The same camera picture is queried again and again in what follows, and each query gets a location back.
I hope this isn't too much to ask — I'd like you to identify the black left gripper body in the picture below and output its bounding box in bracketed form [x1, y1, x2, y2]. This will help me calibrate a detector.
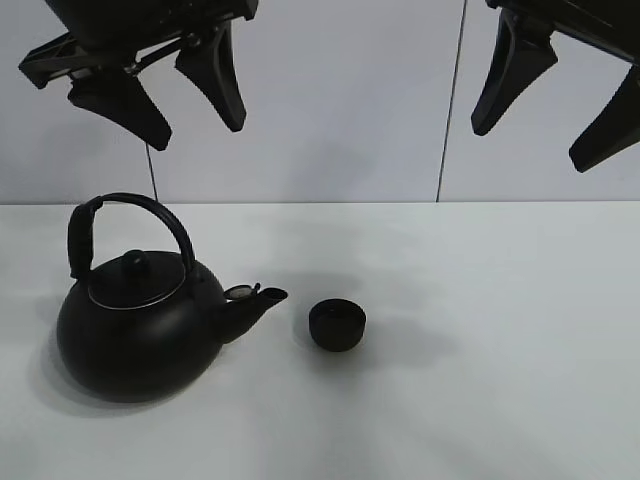
[19, 1, 258, 89]

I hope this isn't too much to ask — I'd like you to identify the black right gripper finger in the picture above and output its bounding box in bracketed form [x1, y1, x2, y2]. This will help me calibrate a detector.
[569, 66, 639, 173]
[471, 9, 558, 136]

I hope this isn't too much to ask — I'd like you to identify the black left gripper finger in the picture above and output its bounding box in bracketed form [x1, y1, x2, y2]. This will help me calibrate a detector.
[68, 74, 172, 151]
[175, 21, 247, 132]

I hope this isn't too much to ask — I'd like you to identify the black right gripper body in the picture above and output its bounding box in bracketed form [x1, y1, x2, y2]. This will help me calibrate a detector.
[486, 0, 639, 65]

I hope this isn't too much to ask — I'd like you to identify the black round teapot kettle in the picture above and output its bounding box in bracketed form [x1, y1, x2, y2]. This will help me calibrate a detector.
[56, 192, 288, 403]

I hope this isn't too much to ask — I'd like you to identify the small black teacup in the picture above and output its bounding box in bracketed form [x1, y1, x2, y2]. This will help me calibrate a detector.
[308, 298, 367, 353]

